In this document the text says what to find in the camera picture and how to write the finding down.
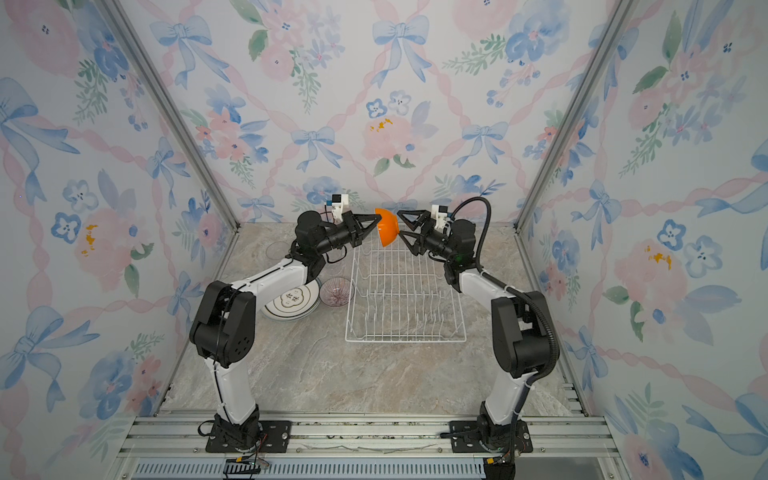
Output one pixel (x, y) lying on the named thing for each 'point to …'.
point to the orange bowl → (388, 227)
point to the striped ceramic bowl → (336, 291)
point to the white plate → (295, 304)
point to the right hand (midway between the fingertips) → (397, 222)
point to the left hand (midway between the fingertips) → (384, 216)
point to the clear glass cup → (277, 250)
